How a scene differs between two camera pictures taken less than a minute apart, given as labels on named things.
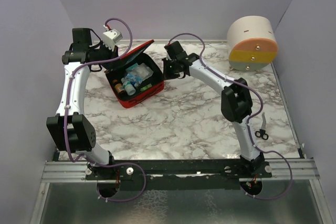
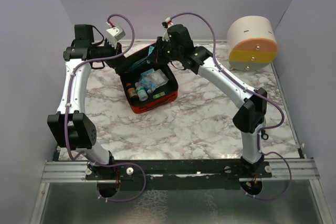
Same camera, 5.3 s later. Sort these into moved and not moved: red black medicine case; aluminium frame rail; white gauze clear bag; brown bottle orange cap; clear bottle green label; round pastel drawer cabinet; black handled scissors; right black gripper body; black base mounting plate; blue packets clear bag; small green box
Moved: white gauze clear bag; red black medicine case; right black gripper body; brown bottle orange cap; clear bottle green label; blue packets clear bag; small green box
Not moved: round pastel drawer cabinet; aluminium frame rail; black handled scissors; black base mounting plate
